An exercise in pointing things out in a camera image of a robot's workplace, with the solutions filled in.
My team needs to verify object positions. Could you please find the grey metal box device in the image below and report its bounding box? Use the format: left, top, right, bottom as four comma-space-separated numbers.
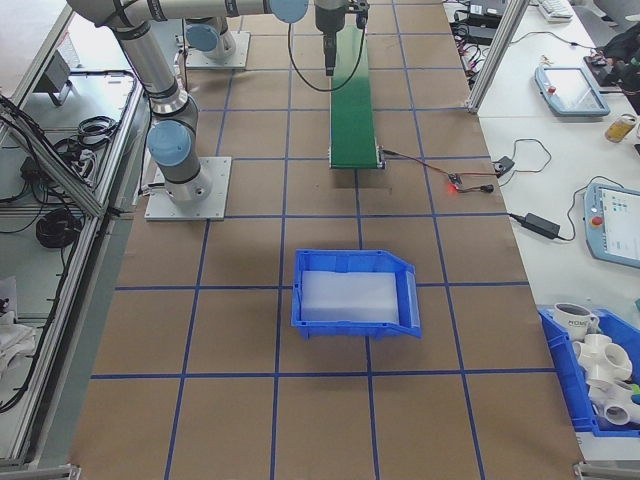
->
32, 47, 77, 107

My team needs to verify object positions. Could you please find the blue storage bin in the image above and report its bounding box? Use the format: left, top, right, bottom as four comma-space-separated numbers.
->
537, 307, 640, 439

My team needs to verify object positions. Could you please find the blue open-front bin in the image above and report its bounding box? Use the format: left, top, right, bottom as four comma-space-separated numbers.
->
290, 248, 424, 342

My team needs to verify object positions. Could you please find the green conveyor belt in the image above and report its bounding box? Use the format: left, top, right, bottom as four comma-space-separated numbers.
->
327, 22, 387, 172

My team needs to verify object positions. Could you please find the V-shaped metal bar frame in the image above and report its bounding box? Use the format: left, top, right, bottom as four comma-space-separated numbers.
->
0, 0, 151, 469

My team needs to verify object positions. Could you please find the aluminium extrusion post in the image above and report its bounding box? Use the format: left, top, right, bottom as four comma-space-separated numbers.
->
465, 0, 524, 115

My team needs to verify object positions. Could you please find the black power adapter brick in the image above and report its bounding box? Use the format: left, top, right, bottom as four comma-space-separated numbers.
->
508, 211, 562, 240

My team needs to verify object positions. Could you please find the thin black adapter cable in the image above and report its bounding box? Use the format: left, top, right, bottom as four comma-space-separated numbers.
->
555, 187, 586, 242

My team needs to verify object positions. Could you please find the white PVC pipe fitting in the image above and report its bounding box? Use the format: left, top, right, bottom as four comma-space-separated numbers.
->
584, 379, 640, 429
572, 332, 633, 387

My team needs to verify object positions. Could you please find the white square base plate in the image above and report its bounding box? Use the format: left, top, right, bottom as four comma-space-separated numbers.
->
143, 155, 234, 222
184, 31, 251, 70

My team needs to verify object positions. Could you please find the black coiled cable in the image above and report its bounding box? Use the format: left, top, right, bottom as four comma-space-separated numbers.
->
74, 115, 120, 147
34, 207, 84, 251

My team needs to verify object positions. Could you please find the white printed mug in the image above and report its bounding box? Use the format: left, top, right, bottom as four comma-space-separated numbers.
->
552, 301, 601, 337

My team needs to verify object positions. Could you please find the white keyboard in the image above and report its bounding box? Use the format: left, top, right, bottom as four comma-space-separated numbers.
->
538, 0, 574, 24

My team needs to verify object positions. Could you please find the thin black looped cable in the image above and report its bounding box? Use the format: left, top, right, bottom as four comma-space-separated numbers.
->
498, 138, 552, 187

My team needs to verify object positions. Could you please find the yellow drink cup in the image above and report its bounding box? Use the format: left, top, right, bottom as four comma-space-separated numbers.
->
604, 113, 639, 144

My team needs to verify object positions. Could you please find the large black power brick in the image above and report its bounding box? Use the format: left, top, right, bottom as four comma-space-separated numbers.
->
462, 24, 500, 44

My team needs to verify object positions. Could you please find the grey blue teach pendant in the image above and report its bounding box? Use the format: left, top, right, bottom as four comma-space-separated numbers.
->
578, 179, 640, 267
533, 64, 612, 119

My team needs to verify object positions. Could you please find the black electronic device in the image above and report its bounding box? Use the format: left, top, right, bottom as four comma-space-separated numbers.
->
467, 0, 509, 17

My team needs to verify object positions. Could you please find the red black motor wire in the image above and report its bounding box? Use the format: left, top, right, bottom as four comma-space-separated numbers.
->
380, 146, 451, 180

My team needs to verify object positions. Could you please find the black red cable bundle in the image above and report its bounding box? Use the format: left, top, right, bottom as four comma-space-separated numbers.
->
455, 19, 489, 82

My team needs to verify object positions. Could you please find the black cable tangle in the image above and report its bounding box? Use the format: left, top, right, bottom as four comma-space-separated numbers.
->
52, 137, 100, 177

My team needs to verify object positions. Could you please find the white crumpled cloth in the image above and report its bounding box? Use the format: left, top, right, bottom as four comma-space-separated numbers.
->
0, 274, 37, 382

